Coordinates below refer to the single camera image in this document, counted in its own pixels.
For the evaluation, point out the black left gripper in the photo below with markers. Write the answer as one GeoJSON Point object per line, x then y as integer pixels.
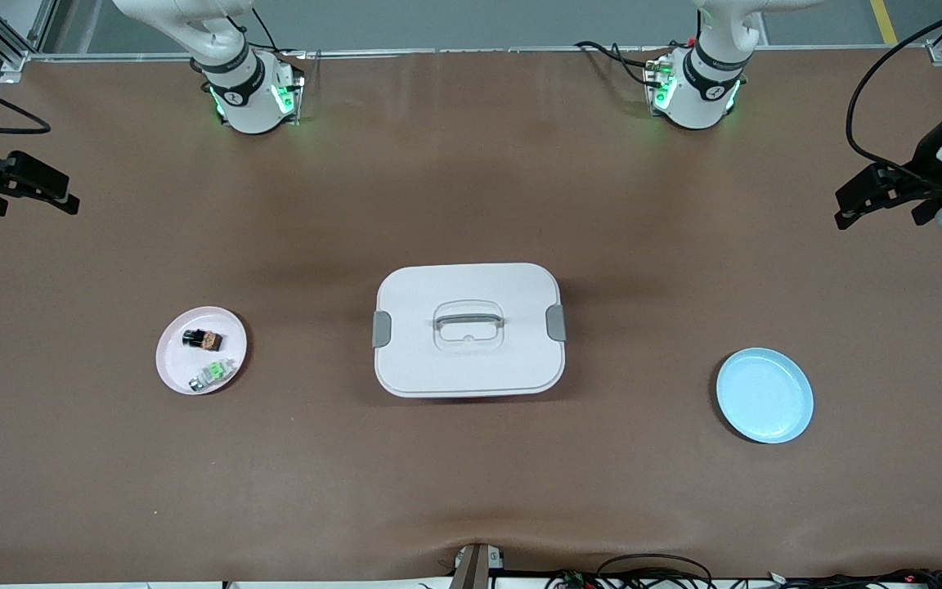
{"type": "Point", "coordinates": [926, 162]}

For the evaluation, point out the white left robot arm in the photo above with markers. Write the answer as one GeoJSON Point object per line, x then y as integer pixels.
{"type": "Point", "coordinates": [708, 90]}

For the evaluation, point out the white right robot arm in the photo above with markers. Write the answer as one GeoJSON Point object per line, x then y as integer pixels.
{"type": "Point", "coordinates": [250, 98]}

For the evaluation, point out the light blue round plate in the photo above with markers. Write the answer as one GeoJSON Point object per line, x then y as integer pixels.
{"type": "Point", "coordinates": [765, 397]}

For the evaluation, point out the pink round plate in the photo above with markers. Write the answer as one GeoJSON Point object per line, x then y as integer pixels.
{"type": "Point", "coordinates": [185, 368]}

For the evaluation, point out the grey box clip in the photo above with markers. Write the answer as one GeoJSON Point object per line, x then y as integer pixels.
{"type": "Point", "coordinates": [556, 322]}
{"type": "Point", "coordinates": [382, 329]}

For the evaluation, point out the white lidded storage box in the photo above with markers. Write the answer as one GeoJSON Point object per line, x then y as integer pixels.
{"type": "Point", "coordinates": [471, 368]}

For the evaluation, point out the brown table mat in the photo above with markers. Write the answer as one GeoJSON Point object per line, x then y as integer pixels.
{"type": "Point", "coordinates": [471, 474]}

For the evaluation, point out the green and silver switch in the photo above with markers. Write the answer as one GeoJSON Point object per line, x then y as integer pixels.
{"type": "Point", "coordinates": [213, 373]}

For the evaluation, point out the silver table edge rail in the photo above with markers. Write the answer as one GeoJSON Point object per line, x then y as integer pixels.
{"type": "Point", "coordinates": [438, 52]}

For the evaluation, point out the aluminium camera mount extrusion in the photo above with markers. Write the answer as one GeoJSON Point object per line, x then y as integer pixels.
{"type": "Point", "coordinates": [477, 568]}

